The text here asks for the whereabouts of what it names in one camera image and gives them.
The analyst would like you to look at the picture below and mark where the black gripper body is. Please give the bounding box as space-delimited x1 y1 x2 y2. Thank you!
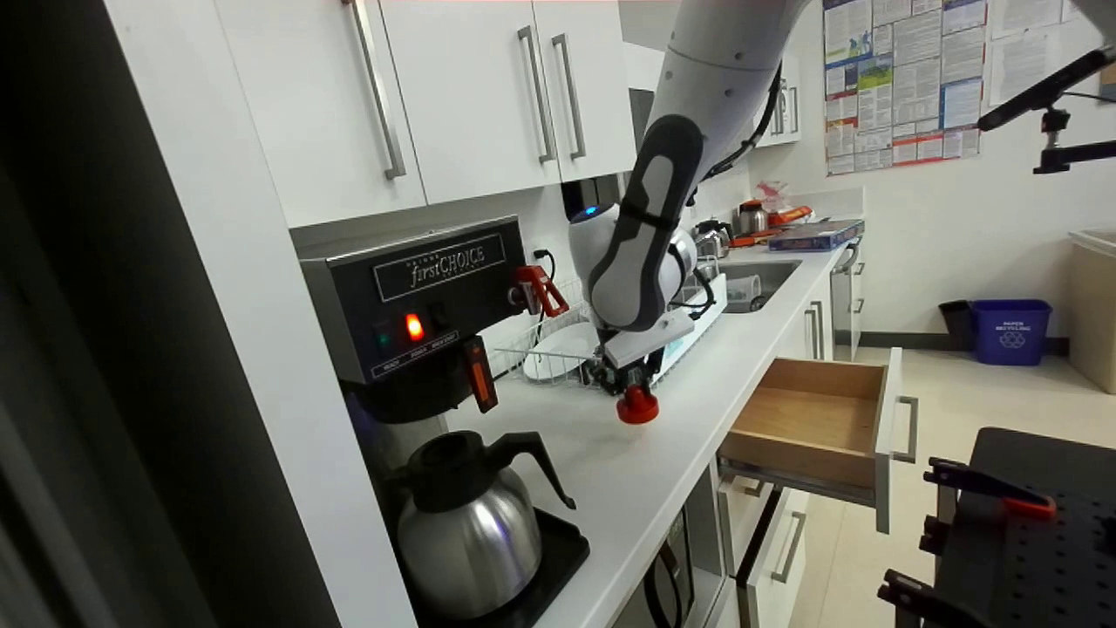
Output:
584 343 670 398

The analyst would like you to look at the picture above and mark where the steel sink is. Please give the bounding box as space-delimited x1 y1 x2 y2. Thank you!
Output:
714 256 805 316

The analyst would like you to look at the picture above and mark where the wall poster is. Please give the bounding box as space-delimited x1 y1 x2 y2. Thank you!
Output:
819 0 1076 180

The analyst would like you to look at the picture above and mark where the steel pot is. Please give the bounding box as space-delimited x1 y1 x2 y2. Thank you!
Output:
689 218 735 261

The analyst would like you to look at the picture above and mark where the white far wall cabinet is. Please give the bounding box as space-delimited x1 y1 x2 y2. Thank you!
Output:
752 63 809 155

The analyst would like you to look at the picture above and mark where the white upper cabinet door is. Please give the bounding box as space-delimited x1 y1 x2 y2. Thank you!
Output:
375 0 564 208
530 0 642 190
213 0 427 230

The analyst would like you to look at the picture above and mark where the black power cord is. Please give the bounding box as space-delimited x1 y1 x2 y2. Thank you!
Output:
489 246 557 384

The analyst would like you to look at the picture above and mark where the steel coffee carafe black handle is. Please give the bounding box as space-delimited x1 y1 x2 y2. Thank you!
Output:
388 429 578 625

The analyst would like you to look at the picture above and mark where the black steel coffee maker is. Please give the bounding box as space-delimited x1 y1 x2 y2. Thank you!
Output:
297 218 592 628

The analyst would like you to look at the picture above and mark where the black pegboard cart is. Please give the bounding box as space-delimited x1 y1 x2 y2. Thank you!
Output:
925 425 1116 628

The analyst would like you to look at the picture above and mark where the blue flat item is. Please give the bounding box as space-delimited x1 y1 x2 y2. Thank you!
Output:
767 219 861 256

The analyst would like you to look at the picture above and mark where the white plate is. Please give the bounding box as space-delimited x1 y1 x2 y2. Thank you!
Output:
520 320 605 386

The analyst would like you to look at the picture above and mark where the white lower drawer front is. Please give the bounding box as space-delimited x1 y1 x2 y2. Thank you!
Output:
735 484 816 628

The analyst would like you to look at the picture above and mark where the small red cup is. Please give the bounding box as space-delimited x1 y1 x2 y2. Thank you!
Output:
613 384 661 429

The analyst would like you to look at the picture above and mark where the black waste bin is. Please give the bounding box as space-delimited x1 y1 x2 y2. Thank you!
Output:
935 297 978 348

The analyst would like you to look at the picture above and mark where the black paper towel dispenser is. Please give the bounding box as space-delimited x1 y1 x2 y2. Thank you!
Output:
557 170 631 226

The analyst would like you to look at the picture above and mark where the blue recycling bin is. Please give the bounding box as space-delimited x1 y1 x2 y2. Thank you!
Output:
966 297 1052 371

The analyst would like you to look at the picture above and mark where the open wooden drawer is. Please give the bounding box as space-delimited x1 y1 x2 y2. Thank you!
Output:
714 346 925 537

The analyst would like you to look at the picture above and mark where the steel cabinet handle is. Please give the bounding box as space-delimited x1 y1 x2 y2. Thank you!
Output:
546 33 590 163
338 0 412 184
517 23 557 168

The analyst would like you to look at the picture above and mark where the black clamp red handle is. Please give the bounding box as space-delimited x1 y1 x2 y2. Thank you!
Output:
920 454 1064 525

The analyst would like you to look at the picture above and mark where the beige bin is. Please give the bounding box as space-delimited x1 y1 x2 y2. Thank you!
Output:
1064 226 1116 393

